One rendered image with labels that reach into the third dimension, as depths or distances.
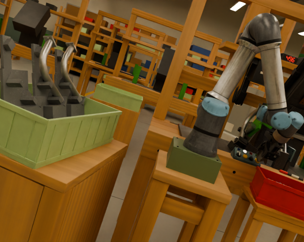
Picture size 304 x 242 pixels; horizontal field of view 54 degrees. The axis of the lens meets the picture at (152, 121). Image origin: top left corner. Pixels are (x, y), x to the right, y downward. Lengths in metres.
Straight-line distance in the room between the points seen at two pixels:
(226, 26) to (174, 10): 2.05
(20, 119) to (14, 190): 0.24
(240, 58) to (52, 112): 0.85
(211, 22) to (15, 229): 11.38
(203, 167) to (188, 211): 0.19
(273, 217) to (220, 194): 0.33
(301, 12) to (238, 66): 1.06
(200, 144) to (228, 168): 0.45
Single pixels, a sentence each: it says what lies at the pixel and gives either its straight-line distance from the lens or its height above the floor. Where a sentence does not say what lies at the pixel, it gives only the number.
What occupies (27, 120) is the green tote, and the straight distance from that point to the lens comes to 1.03.
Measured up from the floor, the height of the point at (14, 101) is 0.93.
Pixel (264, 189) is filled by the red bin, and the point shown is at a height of 0.87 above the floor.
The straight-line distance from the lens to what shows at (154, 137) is 1.60.
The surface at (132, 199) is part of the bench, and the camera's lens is 1.72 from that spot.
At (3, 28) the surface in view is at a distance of 6.84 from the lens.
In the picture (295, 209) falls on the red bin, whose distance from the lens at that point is 1.52.
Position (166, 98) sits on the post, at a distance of 2.17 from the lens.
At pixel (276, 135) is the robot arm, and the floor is 1.11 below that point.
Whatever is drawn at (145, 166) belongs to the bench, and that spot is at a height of 0.70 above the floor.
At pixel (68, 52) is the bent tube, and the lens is 1.48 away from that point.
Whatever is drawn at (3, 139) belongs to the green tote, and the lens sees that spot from 1.10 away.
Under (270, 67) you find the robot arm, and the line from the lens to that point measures 1.31.
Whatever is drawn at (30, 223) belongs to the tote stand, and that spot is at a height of 0.61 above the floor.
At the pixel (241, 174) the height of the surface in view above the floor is 0.84.
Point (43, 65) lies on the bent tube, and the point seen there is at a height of 1.08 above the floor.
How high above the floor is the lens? 1.22
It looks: 10 degrees down
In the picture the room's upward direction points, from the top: 19 degrees clockwise
